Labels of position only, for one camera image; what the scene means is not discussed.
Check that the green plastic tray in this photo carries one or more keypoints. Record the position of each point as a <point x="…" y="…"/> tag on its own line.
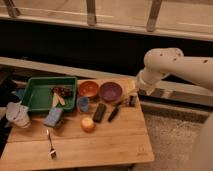
<point x="38" y="95"/>

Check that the white cloth towel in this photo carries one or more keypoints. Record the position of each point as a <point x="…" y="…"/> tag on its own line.
<point x="15" y="109"/>

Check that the white paper cup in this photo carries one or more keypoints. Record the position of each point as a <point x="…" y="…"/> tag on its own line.
<point x="22" y="121"/>

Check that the black rectangular block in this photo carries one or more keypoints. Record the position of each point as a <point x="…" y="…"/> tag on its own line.
<point x="99" y="113"/>

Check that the small dark box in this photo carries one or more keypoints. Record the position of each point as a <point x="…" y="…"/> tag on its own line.
<point x="132" y="101"/>

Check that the purple bowl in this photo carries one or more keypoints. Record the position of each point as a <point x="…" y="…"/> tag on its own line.
<point x="110" y="91"/>

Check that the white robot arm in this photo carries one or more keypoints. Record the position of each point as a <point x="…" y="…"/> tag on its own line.
<point x="162" y="62"/>

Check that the blue sponge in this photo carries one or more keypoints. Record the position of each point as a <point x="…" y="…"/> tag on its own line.
<point x="53" y="117"/>

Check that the metal fork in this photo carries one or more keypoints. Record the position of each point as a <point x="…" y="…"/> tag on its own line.
<point x="52" y="150"/>

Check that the black marker pen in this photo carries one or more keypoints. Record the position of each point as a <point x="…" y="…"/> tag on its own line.
<point x="114" y="113"/>

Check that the small blue cup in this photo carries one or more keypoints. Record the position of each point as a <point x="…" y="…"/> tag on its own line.
<point x="83" y="104"/>

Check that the dark grape bunch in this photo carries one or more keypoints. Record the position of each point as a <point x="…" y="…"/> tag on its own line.
<point x="62" y="91"/>

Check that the blue object behind tray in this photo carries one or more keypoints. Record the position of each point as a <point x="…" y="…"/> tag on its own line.
<point x="20" y="93"/>

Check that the orange apple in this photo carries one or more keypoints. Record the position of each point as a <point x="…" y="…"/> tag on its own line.
<point x="87" y="124"/>

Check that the yellow cheese wedge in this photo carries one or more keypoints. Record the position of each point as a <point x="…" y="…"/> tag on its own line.
<point x="57" y="99"/>

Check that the red bowl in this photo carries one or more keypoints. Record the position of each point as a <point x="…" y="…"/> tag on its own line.
<point x="88" y="89"/>

